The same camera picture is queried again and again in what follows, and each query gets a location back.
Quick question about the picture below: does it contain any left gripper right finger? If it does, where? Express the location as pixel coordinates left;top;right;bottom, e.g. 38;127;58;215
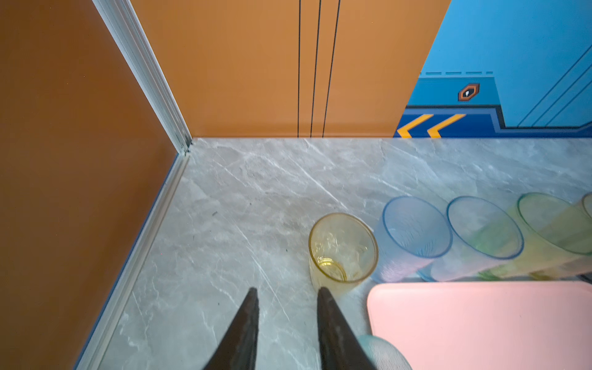
317;287;376;370

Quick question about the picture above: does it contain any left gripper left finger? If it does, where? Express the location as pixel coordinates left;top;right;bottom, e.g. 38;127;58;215
203;288;260;370

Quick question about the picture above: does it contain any pink plastic tray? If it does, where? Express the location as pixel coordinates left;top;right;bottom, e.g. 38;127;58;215
367;282;591;369

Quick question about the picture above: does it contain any teal glass upper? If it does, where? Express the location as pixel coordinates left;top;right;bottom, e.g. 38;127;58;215
357;335;412;370

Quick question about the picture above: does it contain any yellow tall glass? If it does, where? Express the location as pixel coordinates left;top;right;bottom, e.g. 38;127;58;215
308;213;379;297

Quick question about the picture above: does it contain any blue textured tall glass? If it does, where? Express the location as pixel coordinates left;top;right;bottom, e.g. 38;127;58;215
372;196;453;284

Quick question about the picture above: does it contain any blue smooth tall glass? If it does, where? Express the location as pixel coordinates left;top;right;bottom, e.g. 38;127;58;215
417;196;524;282

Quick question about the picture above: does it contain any amber tall glass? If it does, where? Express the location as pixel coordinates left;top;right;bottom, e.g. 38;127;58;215
530;193;591;281

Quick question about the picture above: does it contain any green tall glass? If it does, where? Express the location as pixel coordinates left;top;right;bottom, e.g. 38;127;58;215
479;193;591;281

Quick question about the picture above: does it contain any left aluminium corner post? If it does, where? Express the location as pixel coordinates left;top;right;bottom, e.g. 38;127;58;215
91;0;193;154

